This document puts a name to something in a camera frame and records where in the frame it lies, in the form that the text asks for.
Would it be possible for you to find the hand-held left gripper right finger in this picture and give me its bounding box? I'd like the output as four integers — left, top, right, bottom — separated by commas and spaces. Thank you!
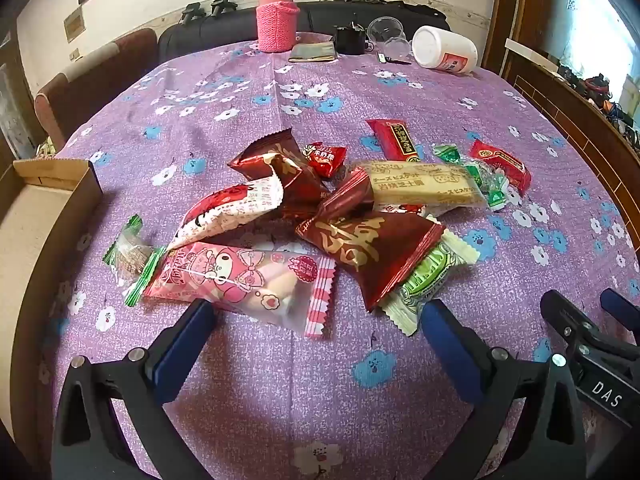
421, 299, 590, 480

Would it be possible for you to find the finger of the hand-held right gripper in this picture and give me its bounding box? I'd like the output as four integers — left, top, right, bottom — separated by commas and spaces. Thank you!
541, 290, 614, 362
600, 288, 640, 334

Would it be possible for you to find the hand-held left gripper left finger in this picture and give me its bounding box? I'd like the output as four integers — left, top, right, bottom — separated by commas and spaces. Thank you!
51, 299, 217, 480

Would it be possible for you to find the green white snack packet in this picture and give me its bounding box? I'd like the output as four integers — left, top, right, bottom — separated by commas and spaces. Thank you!
382, 230, 481, 337

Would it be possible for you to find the pink cartoon snack packet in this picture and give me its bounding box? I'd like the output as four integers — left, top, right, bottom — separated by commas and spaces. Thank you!
142, 241, 337, 339

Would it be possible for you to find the clear green-edged snack packet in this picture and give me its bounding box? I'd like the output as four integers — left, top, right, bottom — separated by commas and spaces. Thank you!
102, 215, 166, 308

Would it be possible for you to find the dark red snack packet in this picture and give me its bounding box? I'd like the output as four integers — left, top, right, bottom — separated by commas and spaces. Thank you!
227, 128, 332, 213
295, 210, 446, 312

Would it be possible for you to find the white red printed snack packet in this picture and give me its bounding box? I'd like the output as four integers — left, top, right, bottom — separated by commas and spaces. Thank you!
165, 176, 285, 252

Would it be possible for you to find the shallow cardboard box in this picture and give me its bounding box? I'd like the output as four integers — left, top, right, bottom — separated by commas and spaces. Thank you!
0, 158, 104, 441

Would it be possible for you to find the long red snack packet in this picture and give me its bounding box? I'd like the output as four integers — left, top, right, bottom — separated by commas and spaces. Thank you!
365, 119, 426, 161

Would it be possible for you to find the small red snack packet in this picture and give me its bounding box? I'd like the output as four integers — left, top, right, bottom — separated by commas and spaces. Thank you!
300, 141, 348, 179

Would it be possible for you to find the green clear candy packet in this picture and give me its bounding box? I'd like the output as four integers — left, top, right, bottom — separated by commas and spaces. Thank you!
432, 143, 474, 167
462, 159, 512, 212

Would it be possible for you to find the cream biscuit packet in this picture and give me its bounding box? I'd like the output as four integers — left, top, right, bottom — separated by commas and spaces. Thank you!
320, 160, 488, 221

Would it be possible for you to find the red gold-label snack packet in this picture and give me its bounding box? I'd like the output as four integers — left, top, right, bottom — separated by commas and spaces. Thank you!
468, 140, 533, 196

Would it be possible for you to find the wooden side cabinet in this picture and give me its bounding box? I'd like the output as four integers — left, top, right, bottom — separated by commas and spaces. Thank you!
492, 0, 640, 233

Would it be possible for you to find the clutter on wooden cabinet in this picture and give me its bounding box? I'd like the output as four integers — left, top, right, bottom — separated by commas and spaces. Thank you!
557, 62, 640, 148

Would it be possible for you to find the bright window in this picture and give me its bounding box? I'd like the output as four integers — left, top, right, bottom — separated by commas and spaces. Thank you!
542, 0, 640, 111

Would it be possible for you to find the brown armchair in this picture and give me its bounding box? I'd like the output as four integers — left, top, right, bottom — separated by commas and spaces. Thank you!
34, 28, 160, 153

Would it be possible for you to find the purple floral tablecloth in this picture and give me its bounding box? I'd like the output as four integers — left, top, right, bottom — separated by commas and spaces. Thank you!
27, 30, 640, 480

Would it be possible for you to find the white plastic jar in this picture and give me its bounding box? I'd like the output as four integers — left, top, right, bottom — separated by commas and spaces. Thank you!
411, 25, 479, 76

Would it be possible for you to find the wooden glass door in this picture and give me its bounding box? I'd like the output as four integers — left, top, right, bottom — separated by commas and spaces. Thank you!
0, 30, 47, 166

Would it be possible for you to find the black leather sofa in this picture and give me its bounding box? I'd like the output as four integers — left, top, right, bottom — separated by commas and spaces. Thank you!
158, 1, 452, 63

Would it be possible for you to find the clear plastic container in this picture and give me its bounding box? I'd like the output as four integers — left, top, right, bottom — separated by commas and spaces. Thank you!
366, 16, 414, 59

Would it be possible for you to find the small olive notebook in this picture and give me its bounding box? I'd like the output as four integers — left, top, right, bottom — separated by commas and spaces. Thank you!
288, 42, 337, 64

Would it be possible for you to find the black cup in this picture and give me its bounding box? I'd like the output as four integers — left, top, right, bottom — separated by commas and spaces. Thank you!
333, 25, 375, 55

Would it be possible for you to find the pink knit-sleeved bottle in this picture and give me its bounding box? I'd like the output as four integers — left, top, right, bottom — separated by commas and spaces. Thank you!
256, 0, 301, 54

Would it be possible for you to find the small wall plaque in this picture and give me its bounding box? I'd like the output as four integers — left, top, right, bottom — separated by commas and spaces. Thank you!
63, 6, 85, 44

